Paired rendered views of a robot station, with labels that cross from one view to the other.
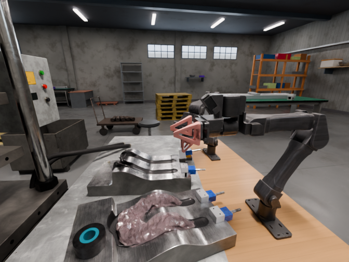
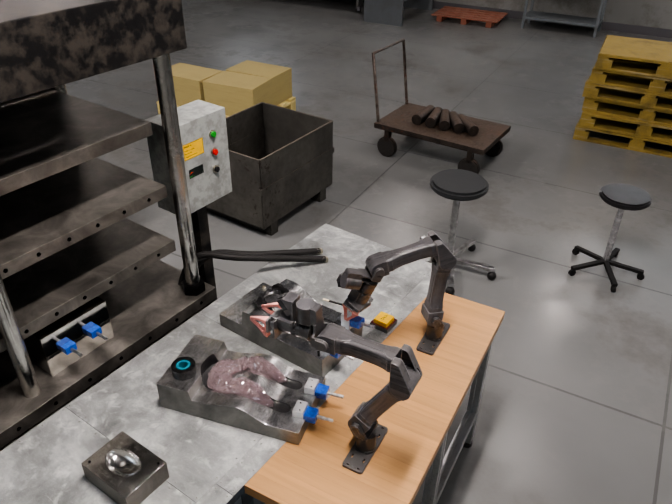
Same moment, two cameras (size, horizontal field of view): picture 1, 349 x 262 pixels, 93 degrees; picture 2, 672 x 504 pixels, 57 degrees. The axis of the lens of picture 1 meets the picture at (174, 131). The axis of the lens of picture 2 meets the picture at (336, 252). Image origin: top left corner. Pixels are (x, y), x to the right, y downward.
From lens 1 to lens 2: 1.61 m
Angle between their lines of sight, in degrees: 37
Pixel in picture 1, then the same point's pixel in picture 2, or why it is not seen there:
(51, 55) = not seen: outside the picture
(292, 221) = (387, 468)
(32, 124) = (184, 222)
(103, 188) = (233, 323)
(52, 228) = (177, 343)
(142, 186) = (270, 342)
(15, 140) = not seen: hidden behind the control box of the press
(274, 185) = (359, 413)
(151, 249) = (220, 400)
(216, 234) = (282, 423)
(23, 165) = not seen: hidden behind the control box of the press
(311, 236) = (381, 487)
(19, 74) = (177, 171)
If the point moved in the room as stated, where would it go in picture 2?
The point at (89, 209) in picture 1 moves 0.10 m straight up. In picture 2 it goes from (199, 343) to (196, 322)
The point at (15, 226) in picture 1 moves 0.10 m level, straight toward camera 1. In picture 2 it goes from (154, 325) to (154, 342)
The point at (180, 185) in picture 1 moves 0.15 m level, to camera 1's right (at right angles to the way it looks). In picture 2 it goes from (311, 363) to (344, 383)
